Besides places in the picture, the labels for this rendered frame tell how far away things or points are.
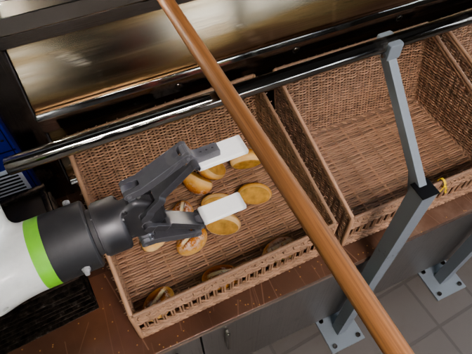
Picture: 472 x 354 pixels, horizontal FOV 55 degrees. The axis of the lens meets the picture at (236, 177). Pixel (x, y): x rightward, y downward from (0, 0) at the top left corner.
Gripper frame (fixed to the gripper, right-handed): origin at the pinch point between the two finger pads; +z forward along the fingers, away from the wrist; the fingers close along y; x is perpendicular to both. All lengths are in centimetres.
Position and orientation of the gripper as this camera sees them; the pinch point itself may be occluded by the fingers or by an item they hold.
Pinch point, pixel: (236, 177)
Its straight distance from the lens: 63.9
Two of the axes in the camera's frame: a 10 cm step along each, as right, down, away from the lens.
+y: 0.0, 5.8, 8.1
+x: 4.3, 7.3, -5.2
